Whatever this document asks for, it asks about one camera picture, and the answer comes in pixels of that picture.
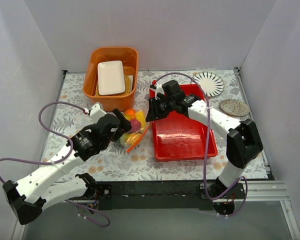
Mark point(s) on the aluminium frame rail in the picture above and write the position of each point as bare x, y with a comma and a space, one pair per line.
255, 191

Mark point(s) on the orange plastic bin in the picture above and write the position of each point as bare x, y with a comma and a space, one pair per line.
130, 59

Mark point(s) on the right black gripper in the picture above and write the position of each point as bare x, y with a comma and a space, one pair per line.
159, 107

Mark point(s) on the clear zip top bag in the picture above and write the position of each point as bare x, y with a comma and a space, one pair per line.
142, 131

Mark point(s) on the red plastic tray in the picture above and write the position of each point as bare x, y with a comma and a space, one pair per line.
177, 137

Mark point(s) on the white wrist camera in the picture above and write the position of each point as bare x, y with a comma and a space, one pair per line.
96, 112
158, 91

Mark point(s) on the white rectangular plate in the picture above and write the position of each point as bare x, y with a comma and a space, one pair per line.
110, 76

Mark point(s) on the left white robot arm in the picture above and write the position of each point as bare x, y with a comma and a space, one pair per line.
29, 196

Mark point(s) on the speckled round coaster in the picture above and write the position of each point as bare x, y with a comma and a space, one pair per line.
234, 107

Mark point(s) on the green yellow papaya toy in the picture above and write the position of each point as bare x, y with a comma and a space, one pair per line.
122, 141

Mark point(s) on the yellow elongated mango toy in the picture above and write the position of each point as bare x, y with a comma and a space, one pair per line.
140, 116

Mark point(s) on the dark red round fruit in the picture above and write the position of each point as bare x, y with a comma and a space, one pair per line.
135, 125

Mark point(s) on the white striped round plate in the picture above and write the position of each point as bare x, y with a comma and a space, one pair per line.
212, 84

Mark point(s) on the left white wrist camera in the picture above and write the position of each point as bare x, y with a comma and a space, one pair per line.
96, 112

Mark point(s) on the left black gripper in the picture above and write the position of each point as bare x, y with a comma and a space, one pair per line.
121, 123

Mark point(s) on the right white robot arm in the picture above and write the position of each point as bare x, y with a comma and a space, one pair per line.
243, 142

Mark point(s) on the yellow tray in bin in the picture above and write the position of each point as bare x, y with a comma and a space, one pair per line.
128, 83

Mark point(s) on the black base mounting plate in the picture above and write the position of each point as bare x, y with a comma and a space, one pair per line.
176, 194

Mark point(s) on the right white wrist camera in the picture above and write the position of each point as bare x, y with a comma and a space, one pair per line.
158, 91

